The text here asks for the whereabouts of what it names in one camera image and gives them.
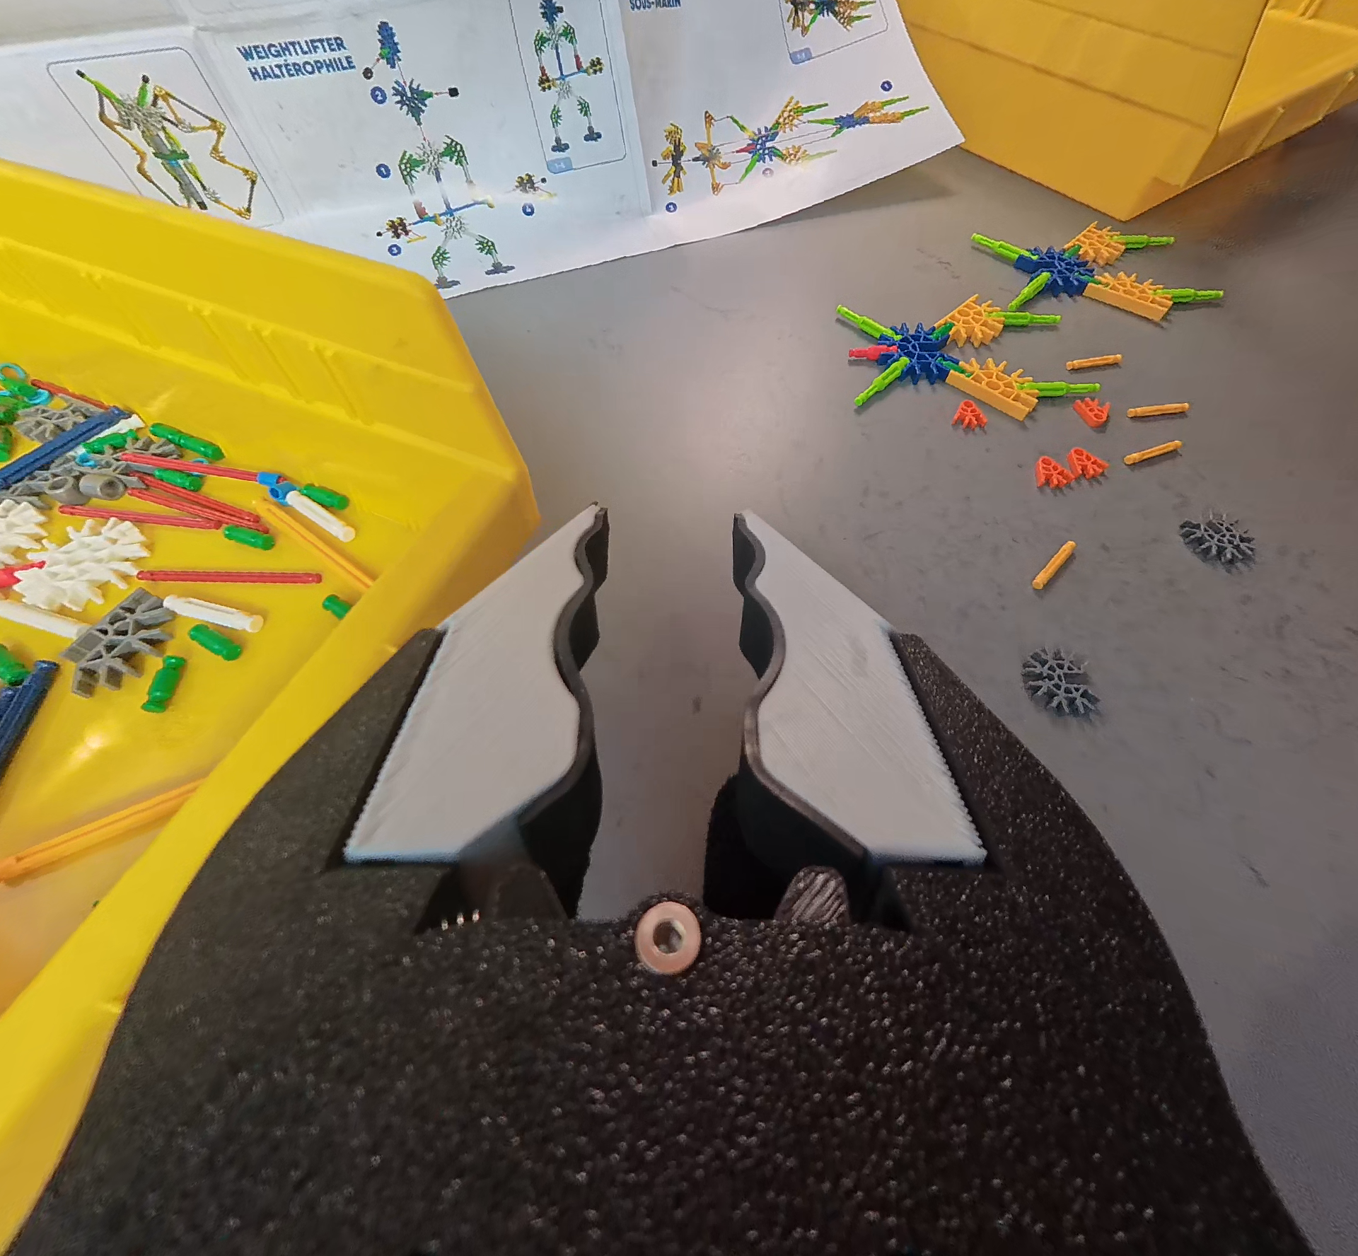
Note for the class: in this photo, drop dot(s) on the yellow bin with colourful pieces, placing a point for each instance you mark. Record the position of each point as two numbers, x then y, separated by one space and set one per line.
319 343

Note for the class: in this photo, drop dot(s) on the grey snowflake connector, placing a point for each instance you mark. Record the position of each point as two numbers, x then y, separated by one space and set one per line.
1059 681
1217 540

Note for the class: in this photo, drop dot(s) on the yellow short rod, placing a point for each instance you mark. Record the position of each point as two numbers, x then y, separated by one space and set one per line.
1157 410
1055 565
1094 362
1153 452

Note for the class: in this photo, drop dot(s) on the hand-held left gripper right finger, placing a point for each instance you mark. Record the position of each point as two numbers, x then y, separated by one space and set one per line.
849 725

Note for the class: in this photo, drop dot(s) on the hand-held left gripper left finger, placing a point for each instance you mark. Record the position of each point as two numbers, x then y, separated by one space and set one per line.
478 725

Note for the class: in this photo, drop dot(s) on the orange small connector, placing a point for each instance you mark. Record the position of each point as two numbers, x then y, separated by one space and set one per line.
1086 462
1091 413
969 416
1055 472

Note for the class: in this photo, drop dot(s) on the white folded instruction sheet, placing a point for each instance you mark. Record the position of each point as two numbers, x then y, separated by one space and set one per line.
319 89

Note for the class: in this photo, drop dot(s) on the blue yellow green toy model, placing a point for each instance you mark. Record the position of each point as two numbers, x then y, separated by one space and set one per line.
1050 270

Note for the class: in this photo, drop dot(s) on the pile of colourful construction pieces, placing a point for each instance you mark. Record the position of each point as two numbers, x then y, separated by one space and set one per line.
138 534

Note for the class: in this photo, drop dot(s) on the toy model with red rod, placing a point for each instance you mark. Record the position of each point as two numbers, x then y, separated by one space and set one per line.
919 349

